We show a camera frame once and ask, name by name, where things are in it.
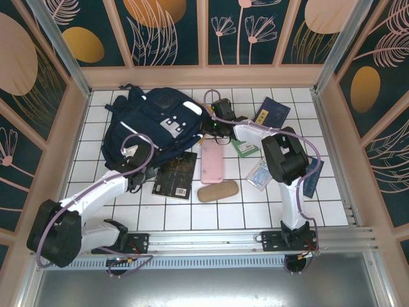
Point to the pink pencil case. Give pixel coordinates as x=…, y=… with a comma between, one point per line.
x=211, y=163

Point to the green book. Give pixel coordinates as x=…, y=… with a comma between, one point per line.
x=246, y=148

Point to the black book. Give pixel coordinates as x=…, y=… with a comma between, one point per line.
x=175, y=176

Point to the navy blue backpack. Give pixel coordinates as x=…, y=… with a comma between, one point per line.
x=150, y=118

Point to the tan glasses case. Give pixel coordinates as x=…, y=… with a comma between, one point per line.
x=217, y=192

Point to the blue notebook with yellow label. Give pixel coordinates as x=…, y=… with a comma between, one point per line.
x=274, y=112

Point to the clear plastic pen bag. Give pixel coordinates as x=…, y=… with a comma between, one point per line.
x=257, y=176

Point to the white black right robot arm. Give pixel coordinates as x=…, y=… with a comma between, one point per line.
x=284, y=156

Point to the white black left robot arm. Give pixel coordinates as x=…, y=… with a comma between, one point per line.
x=96, y=192

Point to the grey metal sheet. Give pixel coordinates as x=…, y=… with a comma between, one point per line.
x=204, y=288

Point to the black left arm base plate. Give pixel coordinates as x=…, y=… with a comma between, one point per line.
x=140, y=241

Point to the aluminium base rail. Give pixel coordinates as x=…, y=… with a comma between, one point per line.
x=204, y=240

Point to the aluminium side rail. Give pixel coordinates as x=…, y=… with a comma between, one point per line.
x=319, y=105

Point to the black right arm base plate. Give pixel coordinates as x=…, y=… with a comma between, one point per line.
x=271, y=241

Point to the aluminium corner post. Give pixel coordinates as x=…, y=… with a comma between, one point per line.
x=64, y=54
x=342, y=41

